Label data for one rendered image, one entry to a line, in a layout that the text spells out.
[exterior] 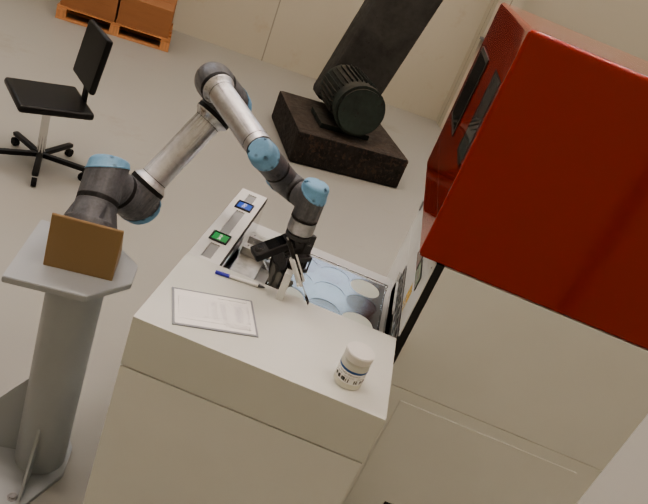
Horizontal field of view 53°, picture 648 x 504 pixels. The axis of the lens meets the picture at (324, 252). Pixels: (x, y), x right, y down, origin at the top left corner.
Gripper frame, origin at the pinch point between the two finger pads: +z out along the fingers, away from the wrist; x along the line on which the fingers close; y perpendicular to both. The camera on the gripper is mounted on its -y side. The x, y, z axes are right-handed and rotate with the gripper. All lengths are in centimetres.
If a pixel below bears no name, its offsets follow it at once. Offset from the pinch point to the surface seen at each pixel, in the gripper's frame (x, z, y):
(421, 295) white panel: -29.5, -20.1, 25.0
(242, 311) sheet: -14.9, -5.0, -17.3
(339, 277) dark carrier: 8.4, 2.0, 31.0
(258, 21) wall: 581, 50, 286
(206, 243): 17.3, -4.1, -14.5
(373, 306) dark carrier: -6.9, 2.0, 34.8
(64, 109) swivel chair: 226, 47, -4
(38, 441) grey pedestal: 21, 75, -49
